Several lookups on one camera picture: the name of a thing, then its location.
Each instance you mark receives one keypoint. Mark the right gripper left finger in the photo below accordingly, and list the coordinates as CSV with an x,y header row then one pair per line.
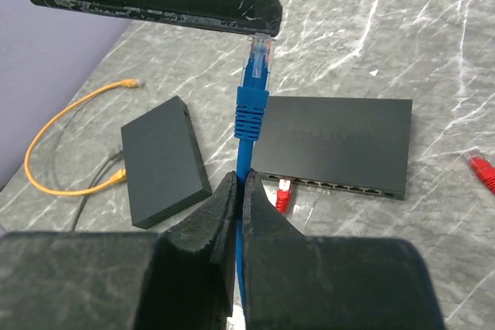
x,y
180,279

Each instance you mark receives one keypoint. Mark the black network switch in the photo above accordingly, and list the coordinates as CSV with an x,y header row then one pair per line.
x,y
163,163
357,145

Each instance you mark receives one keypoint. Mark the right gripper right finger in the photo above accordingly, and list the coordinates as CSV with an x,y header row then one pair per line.
x,y
294,281

